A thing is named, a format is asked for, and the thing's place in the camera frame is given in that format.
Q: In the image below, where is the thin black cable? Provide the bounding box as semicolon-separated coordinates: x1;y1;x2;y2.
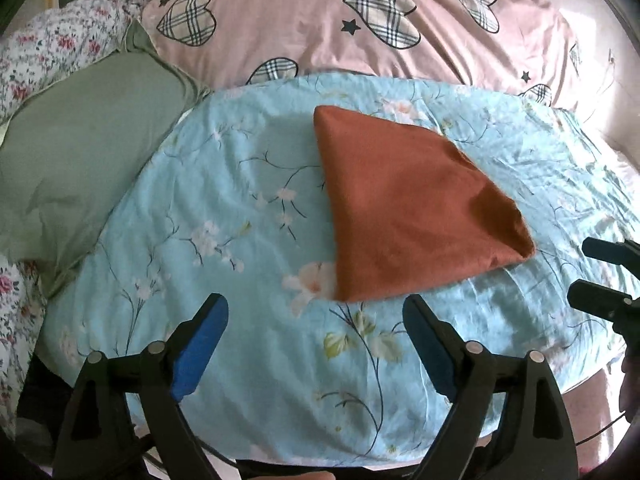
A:
574;414;626;449

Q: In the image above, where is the black object on bedsheet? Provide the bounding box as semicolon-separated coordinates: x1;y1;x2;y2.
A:
15;356;73;466

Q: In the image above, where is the pink quilt with plaid hearts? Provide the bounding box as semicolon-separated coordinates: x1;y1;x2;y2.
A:
141;0;640;162

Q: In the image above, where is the olive green pillow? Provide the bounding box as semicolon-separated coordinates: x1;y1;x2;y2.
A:
1;23;203;296

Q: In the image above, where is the rust orange cloth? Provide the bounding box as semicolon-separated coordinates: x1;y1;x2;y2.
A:
314;105;536;302

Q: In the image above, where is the person's right hand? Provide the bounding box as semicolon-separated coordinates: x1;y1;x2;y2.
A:
618;354;640;422

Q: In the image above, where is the light blue floral blanket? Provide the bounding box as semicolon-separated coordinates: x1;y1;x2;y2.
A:
37;73;639;466

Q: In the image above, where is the white red floral bedsheet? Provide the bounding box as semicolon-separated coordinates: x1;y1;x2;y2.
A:
1;0;151;438

